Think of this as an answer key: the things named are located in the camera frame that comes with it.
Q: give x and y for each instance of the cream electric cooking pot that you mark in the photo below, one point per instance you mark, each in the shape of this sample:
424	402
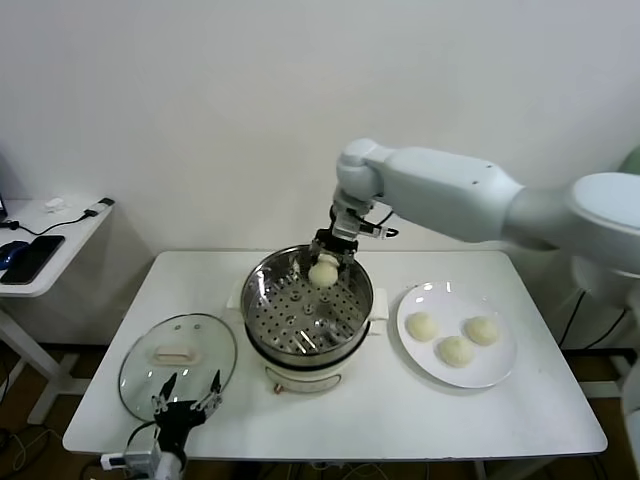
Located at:
300	377

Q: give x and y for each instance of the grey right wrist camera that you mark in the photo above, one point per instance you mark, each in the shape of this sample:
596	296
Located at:
345	227

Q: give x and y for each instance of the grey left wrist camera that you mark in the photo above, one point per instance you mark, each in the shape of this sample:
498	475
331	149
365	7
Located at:
142	457

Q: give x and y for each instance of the pale green appliance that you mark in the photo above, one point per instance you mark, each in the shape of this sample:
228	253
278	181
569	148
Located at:
631	162

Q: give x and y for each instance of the small white plastic object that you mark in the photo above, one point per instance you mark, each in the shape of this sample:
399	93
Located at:
56	205

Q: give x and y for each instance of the perforated steel steamer basket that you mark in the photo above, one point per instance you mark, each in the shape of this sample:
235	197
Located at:
300	320

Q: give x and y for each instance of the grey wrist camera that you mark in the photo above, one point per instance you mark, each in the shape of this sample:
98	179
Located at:
142	457
345	227

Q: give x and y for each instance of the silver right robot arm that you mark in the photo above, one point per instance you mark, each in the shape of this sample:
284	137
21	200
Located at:
450	185

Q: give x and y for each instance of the white side desk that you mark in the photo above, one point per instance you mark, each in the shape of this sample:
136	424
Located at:
75	235

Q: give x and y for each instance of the white steamed baozi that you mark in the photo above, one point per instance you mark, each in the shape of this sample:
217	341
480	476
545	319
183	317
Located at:
322	275
422	327
455	351
482	331

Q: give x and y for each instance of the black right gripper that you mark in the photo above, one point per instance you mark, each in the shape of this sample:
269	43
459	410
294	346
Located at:
335	242

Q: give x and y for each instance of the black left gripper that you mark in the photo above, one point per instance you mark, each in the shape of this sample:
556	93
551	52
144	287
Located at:
172	422

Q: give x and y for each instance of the blue computer mouse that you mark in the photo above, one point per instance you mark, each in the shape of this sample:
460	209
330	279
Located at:
12	252

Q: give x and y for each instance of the black smartphone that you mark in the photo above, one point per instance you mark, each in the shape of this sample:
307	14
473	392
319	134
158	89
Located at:
35	260

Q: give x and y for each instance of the round glass pot lid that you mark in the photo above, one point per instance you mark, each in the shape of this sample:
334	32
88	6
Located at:
150	345

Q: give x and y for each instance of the round white plate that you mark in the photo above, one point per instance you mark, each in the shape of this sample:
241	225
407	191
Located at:
430	370

